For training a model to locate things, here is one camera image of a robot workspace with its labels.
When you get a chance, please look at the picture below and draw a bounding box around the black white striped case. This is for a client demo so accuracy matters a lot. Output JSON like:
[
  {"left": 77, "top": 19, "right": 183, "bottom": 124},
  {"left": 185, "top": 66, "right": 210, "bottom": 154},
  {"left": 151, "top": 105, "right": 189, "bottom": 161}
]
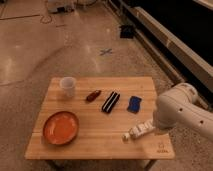
[{"left": 101, "top": 92, "right": 120, "bottom": 114}]

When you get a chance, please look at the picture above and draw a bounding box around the white toy vehicle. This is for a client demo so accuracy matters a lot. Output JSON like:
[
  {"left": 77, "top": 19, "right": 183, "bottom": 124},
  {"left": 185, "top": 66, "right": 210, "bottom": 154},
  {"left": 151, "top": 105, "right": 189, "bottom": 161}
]
[{"left": 122, "top": 119, "right": 155, "bottom": 141}]

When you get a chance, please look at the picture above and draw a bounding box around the orange ceramic bowl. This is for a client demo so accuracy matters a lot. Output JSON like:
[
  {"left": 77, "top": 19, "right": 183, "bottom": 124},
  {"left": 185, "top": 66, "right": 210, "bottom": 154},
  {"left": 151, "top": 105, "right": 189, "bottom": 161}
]
[{"left": 42, "top": 111, "right": 79, "bottom": 145}]

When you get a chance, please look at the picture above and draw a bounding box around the white plastic cup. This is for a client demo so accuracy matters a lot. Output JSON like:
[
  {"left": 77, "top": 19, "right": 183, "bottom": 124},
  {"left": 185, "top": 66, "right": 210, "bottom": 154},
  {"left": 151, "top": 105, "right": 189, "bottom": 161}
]
[{"left": 59, "top": 77, "right": 76, "bottom": 97}]

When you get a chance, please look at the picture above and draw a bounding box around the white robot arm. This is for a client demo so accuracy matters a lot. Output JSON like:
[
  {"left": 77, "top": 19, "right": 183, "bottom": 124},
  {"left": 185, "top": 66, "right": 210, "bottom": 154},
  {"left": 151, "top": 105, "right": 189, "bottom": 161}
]
[{"left": 153, "top": 83, "right": 213, "bottom": 142}]

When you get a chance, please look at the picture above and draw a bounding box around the blue sponge block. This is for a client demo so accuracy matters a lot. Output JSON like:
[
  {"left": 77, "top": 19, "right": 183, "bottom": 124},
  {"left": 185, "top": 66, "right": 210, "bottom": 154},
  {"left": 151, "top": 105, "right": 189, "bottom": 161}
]
[{"left": 127, "top": 96, "right": 142, "bottom": 113}]

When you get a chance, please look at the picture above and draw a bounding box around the wooden folding table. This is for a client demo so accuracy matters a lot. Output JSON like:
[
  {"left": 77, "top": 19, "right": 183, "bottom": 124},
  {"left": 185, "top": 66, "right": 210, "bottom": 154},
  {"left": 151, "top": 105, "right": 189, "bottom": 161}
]
[{"left": 25, "top": 77, "right": 175, "bottom": 160}]

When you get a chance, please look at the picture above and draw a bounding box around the cable on floor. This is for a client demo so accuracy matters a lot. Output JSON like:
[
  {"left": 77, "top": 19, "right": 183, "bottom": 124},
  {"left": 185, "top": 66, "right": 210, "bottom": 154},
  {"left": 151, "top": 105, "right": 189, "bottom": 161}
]
[{"left": 39, "top": 0, "right": 54, "bottom": 25}]

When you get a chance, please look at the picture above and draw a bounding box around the dark red small object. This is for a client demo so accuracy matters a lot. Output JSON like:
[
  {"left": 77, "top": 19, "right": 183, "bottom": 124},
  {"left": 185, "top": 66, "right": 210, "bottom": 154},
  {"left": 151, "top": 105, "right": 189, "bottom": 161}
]
[{"left": 86, "top": 90, "right": 101, "bottom": 102}]

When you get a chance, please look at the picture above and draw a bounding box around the black box on floor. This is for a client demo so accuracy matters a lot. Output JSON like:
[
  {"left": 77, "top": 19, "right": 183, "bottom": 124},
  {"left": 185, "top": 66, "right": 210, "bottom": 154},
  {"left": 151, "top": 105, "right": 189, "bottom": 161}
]
[{"left": 120, "top": 25, "right": 134, "bottom": 38}]

